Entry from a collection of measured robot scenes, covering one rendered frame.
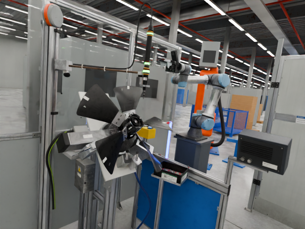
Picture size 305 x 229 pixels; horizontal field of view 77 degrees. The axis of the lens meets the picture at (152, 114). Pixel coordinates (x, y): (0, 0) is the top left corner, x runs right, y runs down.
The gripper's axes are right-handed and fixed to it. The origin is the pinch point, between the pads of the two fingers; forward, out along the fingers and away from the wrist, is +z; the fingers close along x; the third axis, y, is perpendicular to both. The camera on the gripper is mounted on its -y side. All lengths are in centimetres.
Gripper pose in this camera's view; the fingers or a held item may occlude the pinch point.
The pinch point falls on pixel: (162, 59)
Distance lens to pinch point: 148.3
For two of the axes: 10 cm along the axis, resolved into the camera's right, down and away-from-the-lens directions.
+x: -7.1, -1.7, 6.8
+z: -6.9, 0.2, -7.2
